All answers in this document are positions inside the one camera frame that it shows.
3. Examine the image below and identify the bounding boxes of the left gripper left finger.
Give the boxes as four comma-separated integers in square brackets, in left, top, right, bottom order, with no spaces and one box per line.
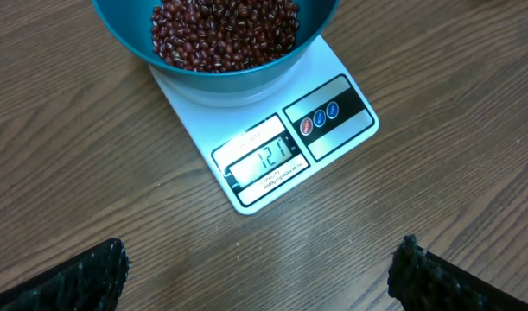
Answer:
[0,238,130,311]

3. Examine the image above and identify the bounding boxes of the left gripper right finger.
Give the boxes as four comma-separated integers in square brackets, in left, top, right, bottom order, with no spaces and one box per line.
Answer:
[387,234,528,311]

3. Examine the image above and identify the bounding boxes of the white digital kitchen scale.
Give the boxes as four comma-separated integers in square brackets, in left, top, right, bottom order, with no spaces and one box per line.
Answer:
[151,36,379,215]

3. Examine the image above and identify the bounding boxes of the blue metal bowl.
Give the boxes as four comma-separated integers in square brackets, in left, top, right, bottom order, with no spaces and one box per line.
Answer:
[92,0,340,92]

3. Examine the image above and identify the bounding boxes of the red beans in bowl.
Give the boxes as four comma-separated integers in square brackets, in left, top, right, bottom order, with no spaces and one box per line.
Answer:
[150,0,300,73]

